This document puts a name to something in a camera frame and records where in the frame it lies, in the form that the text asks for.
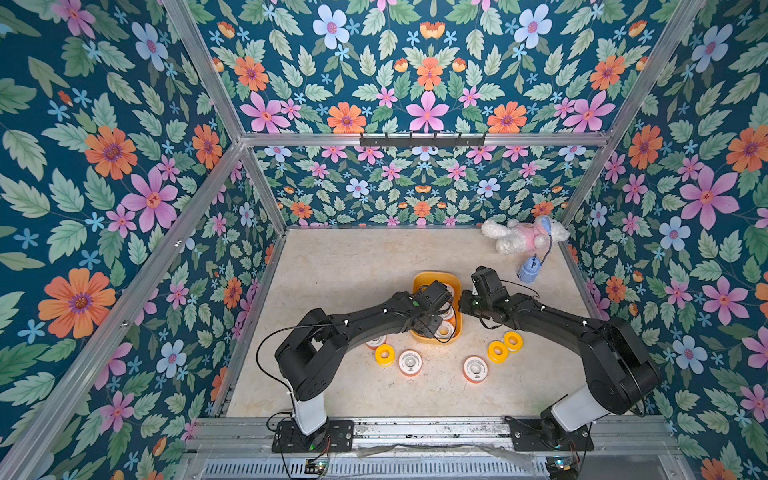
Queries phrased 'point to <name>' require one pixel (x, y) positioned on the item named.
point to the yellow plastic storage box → (425, 278)
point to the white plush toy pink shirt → (514, 237)
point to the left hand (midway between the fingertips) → (432, 320)
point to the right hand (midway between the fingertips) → (459, 300)
